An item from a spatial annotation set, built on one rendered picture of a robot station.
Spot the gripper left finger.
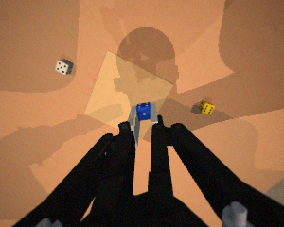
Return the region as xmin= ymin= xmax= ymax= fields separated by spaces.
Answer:
xmin=12 ymin=105 xmax=140 ymax=227

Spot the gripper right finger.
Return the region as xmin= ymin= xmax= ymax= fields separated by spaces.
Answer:
xmin=144 ymin=102 xmax=284 ymax=227

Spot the white die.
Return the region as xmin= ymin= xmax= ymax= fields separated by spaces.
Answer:
xmin=55 ymin=60 xmax=73 ymax=75

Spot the yellow die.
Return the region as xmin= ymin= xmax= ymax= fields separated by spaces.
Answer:
xmin=199 ymin=101 xmax=215 ymax=114

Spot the tan square mat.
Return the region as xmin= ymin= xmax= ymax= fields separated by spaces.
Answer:
xmin=84 ymin=50 xmax=173 ymax=129

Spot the blue die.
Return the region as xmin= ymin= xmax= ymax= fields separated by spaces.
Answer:
xmin=136 ymin=102 xmax=151 ymax=121

